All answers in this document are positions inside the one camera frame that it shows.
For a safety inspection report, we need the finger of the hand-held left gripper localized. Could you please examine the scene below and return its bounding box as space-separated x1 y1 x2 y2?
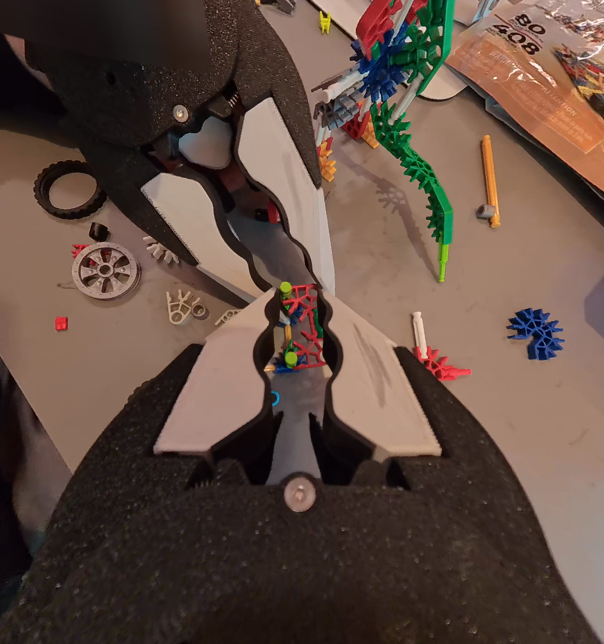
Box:
139 169 275 303
234 94 338 294

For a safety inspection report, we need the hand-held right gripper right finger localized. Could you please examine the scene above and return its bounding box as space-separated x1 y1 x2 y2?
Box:
319 287 443 462

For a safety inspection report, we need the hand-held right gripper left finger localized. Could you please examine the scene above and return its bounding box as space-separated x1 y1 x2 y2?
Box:
153 287 283 459

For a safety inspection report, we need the orange rod blue connector frame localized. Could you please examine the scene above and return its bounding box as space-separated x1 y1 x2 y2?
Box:
215 282 328 375

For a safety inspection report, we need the red connector pair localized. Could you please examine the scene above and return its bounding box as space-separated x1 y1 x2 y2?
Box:
279 282 328 371

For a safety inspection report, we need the white snowflake connector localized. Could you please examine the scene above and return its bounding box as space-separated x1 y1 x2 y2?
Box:
143 237 182 265

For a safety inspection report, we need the red connector white rod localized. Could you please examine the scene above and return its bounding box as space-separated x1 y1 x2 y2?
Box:
411 311 472 381

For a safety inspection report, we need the grey fan connector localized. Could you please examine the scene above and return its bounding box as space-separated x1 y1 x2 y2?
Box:
167 290 197 325

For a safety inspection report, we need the grey wheel hub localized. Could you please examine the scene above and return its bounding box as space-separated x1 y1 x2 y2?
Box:
71 245 142 301

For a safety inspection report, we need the multicolour toy model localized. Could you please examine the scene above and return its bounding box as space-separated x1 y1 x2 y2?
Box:
312 0 456 147

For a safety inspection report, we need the black rubber tire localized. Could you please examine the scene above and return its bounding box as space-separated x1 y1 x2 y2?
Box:
35 161 108 220

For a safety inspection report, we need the blue snowflake connector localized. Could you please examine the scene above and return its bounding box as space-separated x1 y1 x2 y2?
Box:
507 308 565 361

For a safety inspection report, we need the orange rod grey end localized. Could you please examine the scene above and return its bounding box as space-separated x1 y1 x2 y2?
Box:
475 136 502 228

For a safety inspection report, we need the printed toy packet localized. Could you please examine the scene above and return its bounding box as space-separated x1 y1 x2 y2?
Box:
445 0 604 212

